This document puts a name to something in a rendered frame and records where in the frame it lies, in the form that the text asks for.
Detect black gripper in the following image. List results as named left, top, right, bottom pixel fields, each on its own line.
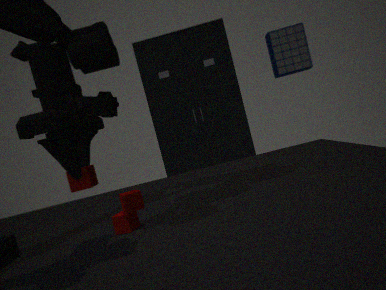
left=16, top=76, right=105, bottom=180

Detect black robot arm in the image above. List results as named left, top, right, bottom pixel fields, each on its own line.
left=0, top=0, right=120, bottom=121

